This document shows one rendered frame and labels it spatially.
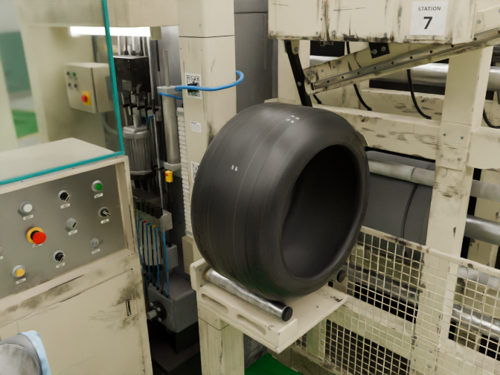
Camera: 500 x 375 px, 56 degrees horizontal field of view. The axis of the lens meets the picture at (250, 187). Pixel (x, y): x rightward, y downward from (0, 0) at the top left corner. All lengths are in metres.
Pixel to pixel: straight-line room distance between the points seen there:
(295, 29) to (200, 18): 0.30
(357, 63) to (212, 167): 0.61
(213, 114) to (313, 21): 0.41
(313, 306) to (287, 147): 0.63
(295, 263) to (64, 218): 0.78
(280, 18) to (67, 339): 1.28
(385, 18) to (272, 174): 0.52
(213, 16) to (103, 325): 1.13
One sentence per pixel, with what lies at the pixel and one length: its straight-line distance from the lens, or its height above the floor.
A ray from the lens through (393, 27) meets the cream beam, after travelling 1.37.
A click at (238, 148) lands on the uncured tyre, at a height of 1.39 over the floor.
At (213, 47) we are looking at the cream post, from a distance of 1.47.
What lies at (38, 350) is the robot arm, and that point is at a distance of 0.80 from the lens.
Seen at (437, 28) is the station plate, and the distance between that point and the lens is 1.31.
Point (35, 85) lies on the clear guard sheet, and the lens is 1.52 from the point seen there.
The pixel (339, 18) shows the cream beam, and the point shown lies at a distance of 1.45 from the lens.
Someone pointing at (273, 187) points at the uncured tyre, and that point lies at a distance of 1.16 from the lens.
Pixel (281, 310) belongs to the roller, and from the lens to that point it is 1.40.
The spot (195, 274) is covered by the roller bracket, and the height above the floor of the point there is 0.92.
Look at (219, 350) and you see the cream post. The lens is 1.88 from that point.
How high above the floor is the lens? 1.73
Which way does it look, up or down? 21 degrees down
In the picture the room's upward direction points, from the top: 1 degrees counter-clockwise
